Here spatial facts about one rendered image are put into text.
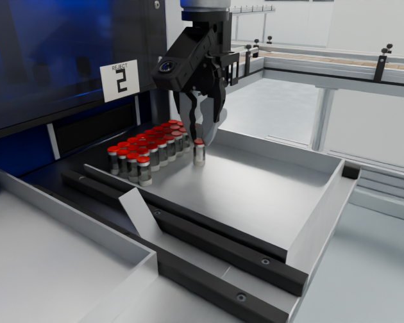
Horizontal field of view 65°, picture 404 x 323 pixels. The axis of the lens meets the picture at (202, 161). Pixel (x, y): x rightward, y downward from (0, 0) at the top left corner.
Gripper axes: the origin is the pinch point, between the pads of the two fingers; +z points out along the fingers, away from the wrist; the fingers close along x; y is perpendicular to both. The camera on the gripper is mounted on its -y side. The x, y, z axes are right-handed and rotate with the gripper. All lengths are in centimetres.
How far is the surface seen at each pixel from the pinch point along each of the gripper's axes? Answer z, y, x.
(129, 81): -8.1, -0.6, 15.0
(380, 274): 93, 94, -38
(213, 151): 5.3, 6.4, 0.9
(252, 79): 7, 75, 26
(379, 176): 42, 89, -26
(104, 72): -10.6, -6.0, 14.9
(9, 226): 5.3, -28.2, 10.7
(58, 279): 5.3, -29.9, -2.5
